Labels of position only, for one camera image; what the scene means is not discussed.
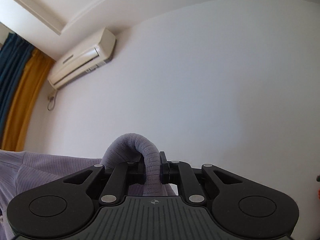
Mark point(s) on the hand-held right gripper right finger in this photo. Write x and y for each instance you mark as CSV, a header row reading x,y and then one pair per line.
x,y
163,170

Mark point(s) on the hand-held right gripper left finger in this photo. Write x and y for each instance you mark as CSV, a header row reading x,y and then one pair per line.
x,y
118,180

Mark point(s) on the lilac pajama top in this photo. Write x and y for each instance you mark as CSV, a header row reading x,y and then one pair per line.
x,y
50,170

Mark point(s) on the yellow curtain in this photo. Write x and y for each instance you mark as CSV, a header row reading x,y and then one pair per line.
x,y
27,100

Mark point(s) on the white air conditioner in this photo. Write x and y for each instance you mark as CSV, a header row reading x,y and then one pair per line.
x,y
82,55

